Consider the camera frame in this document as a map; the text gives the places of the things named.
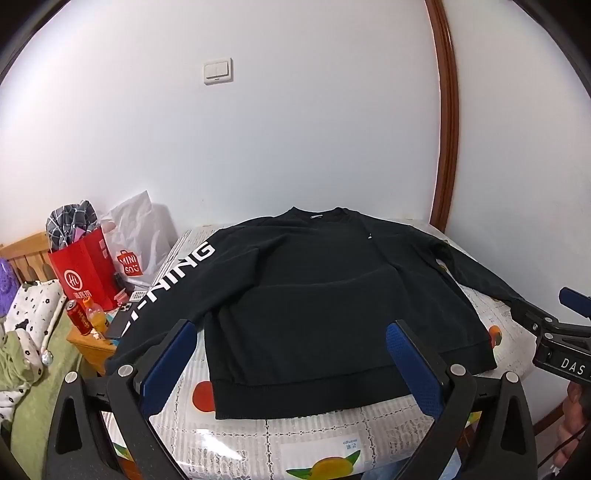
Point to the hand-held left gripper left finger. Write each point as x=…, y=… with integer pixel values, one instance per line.
x=165, y=367

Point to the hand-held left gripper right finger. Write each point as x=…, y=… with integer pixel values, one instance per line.
x=415, y=369

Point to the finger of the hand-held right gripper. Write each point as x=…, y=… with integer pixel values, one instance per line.
x=575, y=302
x=531, y=317

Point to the black sweatshirt with white lettering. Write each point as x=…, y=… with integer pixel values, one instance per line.
x=300, y=300

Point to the person's right hand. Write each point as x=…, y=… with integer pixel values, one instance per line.
x=579, y=408

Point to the black phone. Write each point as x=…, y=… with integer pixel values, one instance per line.
x=119, y=323

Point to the wooden nightstand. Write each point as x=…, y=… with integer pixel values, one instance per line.
x=92, y=350

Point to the grey remote control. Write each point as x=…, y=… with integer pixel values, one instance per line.
x=137, y=295

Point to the orange drink bottle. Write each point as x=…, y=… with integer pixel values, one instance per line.
x=96, y=318

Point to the red drink can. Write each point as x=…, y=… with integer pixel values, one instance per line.
x=79, y=318

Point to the white paper label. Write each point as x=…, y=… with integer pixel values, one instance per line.
x=352, y=446

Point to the fruit print tablecloth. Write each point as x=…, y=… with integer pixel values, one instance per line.
x=323, y=443

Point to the red paper shopping bag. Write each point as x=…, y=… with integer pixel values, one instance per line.
x=83, y=267

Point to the green bed sheet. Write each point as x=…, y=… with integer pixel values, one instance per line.
x=41, y=406

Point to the white plastic shopping bag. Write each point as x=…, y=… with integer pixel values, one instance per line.
x=138, y=230

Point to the white floral pillow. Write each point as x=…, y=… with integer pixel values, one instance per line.
x=34, y=304

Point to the green floral blanket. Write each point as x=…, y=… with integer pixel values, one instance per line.
x=16, y=364

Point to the plaid cloth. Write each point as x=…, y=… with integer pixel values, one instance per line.
x=69, y=224

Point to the wooden bed headboard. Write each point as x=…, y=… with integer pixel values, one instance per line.
x=27, y=258

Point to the purple plush item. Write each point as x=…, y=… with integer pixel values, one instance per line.
x=8, y=288

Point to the brown wooden door frame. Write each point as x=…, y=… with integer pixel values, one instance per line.
x=447, y=115

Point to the white wall light switch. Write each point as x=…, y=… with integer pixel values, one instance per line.
x=218, y=70

